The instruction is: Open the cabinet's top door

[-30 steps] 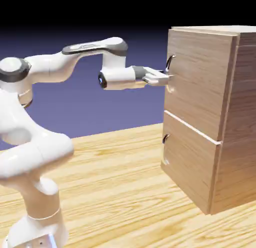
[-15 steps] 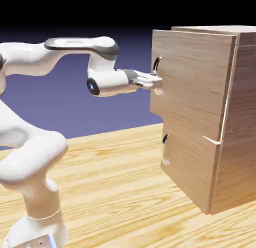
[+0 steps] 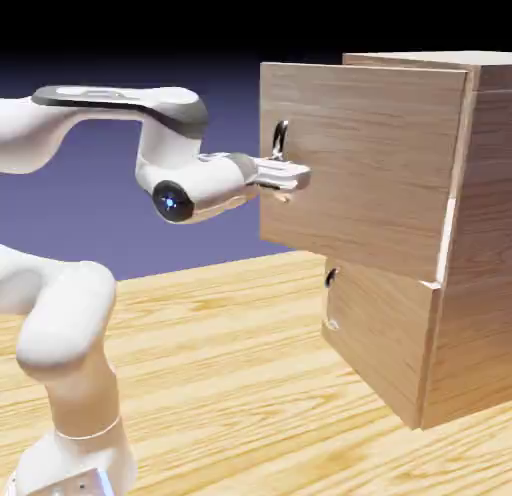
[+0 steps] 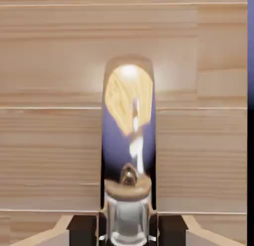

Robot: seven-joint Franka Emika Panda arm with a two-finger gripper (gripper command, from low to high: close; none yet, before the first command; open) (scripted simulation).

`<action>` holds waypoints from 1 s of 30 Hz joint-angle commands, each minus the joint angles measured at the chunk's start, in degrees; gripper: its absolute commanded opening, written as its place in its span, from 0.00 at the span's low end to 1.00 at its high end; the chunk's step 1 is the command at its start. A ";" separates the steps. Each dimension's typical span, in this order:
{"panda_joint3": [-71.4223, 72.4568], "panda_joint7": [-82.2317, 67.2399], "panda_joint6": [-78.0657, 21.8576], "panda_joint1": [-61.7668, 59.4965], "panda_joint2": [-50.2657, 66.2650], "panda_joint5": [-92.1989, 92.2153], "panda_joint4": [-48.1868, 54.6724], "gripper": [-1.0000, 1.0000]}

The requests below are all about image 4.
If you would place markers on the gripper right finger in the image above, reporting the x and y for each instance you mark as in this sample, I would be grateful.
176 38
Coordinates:
172 230

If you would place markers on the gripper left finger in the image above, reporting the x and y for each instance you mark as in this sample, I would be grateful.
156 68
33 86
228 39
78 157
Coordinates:
82 230

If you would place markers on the light wooden cabinet door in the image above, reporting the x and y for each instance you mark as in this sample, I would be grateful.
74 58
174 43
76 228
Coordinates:
49 71

